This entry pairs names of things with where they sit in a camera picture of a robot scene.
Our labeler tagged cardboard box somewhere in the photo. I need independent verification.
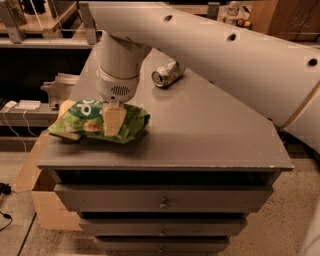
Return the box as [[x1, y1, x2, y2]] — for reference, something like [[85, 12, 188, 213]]
[[13, 131, 81, 231]]

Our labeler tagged yellow sponge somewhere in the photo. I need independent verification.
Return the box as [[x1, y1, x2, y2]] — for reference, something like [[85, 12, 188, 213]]
[[54, 100, 81, 141]]

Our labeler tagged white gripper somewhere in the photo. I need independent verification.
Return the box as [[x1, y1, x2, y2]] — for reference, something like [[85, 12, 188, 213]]
[[96, 67, 140, 136]]

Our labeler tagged white power strip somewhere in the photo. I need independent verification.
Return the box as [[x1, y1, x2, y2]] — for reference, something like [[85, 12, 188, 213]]
[[15, 100, 41, 110]]

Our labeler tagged grey drawer cabinet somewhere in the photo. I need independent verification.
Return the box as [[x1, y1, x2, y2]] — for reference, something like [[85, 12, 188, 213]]
[[39, 51, 293, 253]]

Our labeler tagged grey metal bracket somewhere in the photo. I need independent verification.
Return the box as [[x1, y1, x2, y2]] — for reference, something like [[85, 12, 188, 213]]
[[41, 73, 79, 108]]

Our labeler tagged crushed soda can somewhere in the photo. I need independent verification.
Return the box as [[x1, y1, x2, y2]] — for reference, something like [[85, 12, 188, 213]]
[[151, 59, 186, 87]]

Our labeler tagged top drawer knob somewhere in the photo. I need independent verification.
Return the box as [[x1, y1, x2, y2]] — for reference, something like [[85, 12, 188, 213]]
[[159, 198, 169, 209]]

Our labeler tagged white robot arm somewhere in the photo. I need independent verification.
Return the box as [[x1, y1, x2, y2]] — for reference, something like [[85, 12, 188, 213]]
[[84, 1, 320, 152]]

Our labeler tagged green rice chip bag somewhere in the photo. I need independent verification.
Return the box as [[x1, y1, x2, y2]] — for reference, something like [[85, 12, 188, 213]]
[[48, 100, 150, 144]]

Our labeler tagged black floor cable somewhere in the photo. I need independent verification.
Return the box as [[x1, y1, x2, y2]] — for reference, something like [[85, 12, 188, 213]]
[[0, 182, 14, 232]]

